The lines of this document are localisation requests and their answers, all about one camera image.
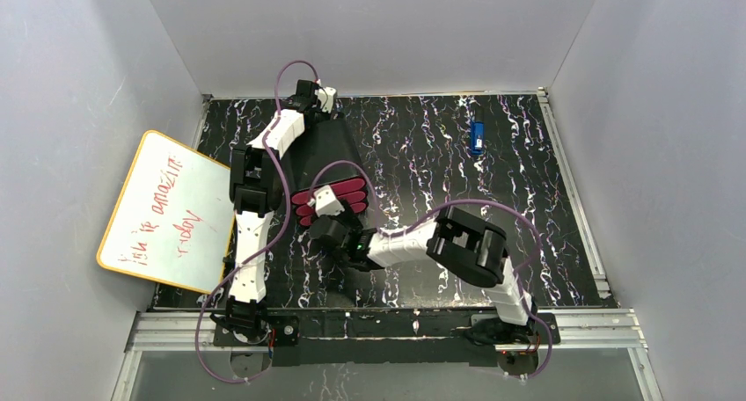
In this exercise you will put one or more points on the pink middle drawer front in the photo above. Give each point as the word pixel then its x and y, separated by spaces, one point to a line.
pixel 357 200

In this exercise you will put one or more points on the pink drawer tray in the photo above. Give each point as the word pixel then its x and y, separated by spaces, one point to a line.
pixel 306 219
pixel 339 188

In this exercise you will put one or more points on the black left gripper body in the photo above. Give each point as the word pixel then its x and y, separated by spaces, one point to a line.
pixel 325 113

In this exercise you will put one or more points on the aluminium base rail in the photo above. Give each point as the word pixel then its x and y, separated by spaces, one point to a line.
pixel 317 336

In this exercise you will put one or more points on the blue small bottle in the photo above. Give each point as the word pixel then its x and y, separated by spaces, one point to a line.
pixel 477 138

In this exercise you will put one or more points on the white board yellow frame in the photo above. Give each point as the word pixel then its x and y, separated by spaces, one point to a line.
pixel 172 221

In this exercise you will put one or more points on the black makeup drawer box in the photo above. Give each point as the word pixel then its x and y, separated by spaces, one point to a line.
pixel 317 147

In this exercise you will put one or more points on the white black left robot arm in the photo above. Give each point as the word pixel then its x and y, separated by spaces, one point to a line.
pixel 258 186

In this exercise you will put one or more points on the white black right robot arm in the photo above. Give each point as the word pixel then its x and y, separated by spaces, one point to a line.
pixel 473 249

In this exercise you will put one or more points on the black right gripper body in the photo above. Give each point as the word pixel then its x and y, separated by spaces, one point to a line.
pixel 342 219

